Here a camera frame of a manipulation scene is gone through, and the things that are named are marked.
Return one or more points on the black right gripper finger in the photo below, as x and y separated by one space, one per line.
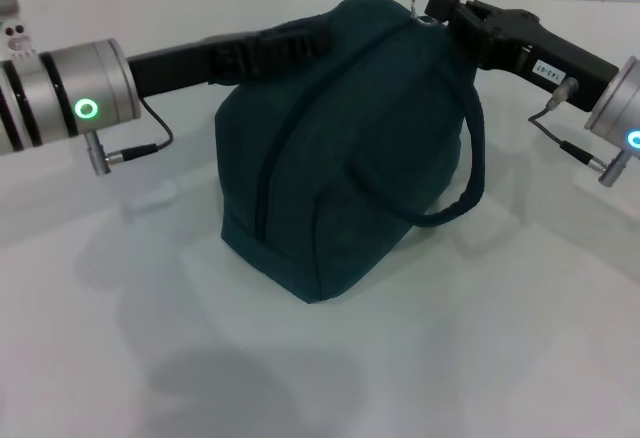
445 5
467 43

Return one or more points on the dark teal lunch bag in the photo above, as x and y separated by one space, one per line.
340 168

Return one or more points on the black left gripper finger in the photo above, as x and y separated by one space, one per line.
275 50

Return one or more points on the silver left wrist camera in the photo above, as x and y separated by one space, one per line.
15 38

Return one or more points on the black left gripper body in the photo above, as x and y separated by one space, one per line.
170 68

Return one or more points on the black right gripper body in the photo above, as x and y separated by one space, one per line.
530 48

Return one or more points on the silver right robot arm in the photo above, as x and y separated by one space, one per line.
617 108

